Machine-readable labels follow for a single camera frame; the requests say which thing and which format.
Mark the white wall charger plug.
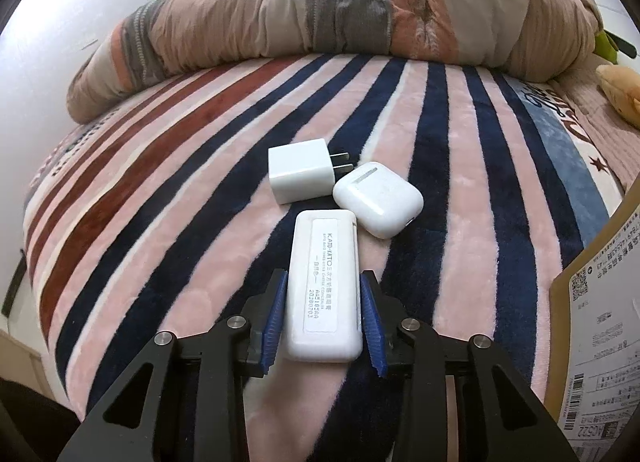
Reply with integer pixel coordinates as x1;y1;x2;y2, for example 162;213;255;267
268;139;354;205

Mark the cardboard box with shipping label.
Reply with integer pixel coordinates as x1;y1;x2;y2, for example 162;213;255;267
543;199;640;462

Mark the rolled patchwork quilt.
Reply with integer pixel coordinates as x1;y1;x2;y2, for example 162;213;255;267
66;0;605;123

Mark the white rectangular box with label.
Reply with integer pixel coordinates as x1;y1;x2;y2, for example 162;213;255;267
285;210;363;363

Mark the green plush toy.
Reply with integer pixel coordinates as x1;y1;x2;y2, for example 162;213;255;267
593;30;621;64

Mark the white earbuds charging case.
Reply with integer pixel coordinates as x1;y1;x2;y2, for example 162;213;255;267
333;161;424;240

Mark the yellow plush toy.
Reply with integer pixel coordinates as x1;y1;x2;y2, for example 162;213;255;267
595;64;640;130

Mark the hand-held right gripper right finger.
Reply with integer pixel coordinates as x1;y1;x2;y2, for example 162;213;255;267
360;270;581;462

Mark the striped plush blanket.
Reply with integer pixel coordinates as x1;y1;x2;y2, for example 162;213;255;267
22;52;625;462

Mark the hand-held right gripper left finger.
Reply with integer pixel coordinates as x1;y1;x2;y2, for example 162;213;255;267
56;270;290;462

